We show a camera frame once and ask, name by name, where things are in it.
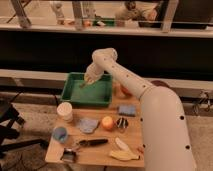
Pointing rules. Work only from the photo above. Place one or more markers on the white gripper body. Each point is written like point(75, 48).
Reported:
point(93, 73)

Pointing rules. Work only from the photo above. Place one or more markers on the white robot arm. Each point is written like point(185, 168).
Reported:
point(164, 126)

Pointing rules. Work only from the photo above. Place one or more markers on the green plastic tray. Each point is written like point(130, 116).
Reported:
point(98, 94)

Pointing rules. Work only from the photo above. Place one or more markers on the red bowl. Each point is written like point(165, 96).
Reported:
point(125, 91)

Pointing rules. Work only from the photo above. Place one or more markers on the white plastic cup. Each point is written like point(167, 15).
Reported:
point(64, 110)

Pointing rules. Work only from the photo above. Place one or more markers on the blue sponge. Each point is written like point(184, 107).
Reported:
point(127, 110)

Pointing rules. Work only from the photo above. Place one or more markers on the orange apple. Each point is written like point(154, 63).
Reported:
point(107, 123)

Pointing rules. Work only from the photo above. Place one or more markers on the blue grey cloth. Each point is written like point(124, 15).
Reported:
point(87, 125)

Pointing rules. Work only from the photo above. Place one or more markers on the black binder clip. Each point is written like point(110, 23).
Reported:
point(122, 124)

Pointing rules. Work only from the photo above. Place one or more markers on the blue cup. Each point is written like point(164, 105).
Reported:
point(60, 134)

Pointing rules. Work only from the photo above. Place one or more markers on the person in background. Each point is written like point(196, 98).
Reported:
point(145, 10)

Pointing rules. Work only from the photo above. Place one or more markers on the yellow banana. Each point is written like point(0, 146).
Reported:
point(123, 155)

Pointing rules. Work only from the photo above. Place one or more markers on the black office chair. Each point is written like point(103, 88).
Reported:
point(8, 116)

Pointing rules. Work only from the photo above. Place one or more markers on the black handled scoop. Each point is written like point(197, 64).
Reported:
point(70, 154)

